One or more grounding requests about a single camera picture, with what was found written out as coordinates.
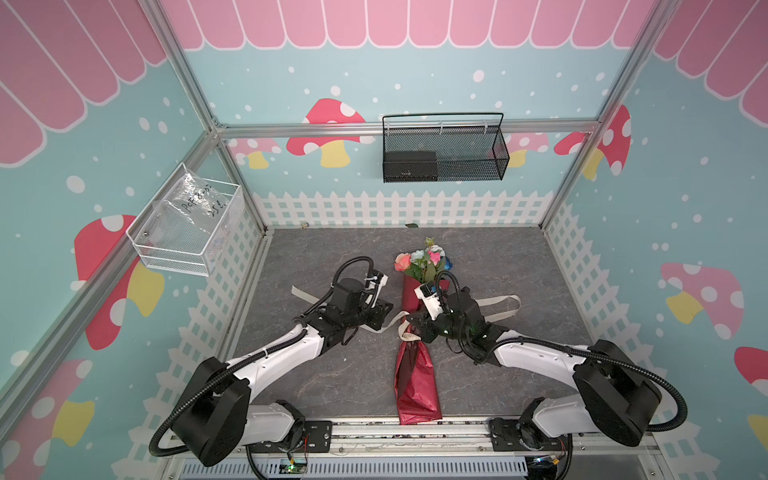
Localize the cream ribbon strip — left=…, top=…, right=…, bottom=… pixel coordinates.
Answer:
left=290, top=284, right=522, bottom=343

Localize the light blue fake flower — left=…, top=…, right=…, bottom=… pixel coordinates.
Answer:
left=404, top=237, right=448, bottom=283

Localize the small pink fake rose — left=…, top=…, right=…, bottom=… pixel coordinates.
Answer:
left=428, top=251, right=442, bottom=266

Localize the pink orange fake rose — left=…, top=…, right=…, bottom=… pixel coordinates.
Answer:
left=394, top=253, right=412, bottom=272

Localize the dark red wrapping paper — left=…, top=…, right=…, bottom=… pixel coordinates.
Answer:
left=394, top=276, right=442, bottom=425

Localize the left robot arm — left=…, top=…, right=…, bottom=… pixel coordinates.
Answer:
left=148, top=271, right=393, bottom=467

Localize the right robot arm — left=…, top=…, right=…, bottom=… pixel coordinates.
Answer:
left=407, top=283, right=688, bottom=451

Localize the black box in basket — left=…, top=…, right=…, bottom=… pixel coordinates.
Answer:
left=382, top=151, right=438, bottom=183

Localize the clear plastic bag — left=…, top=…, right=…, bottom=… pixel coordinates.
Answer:
left=153, top=171, right=229, bottom=237

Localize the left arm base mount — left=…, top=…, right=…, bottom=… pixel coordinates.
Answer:
left=280, top=420, right=333, bottom=454

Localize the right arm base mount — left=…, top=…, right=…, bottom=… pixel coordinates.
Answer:
left=488, top=417, right=542, bottom=452

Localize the black wire mesh basket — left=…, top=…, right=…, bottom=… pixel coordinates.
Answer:
left=381, top=112, right=510, bottom=182

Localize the white wire basket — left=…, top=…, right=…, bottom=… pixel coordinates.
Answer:
left=126, top=163, right=244, bottom=277

